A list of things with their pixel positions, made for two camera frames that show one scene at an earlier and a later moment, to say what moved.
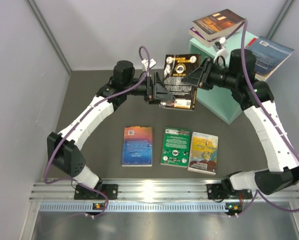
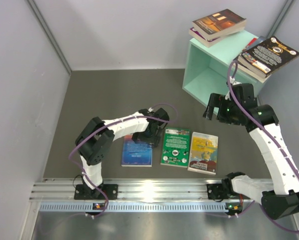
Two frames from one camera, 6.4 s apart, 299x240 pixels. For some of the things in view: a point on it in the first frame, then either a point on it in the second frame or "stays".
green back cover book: [175, 149] stays
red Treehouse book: [251, 42] stays
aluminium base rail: [153, 196] stays
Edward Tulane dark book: [214, 26] stays
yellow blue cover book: [203, 153] stays
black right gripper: [200, 77] -> [214, 101]
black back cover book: [176, 67] -> [264, 57]
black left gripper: [160, 91] -> [153, 140]
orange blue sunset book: [137, 146] stays
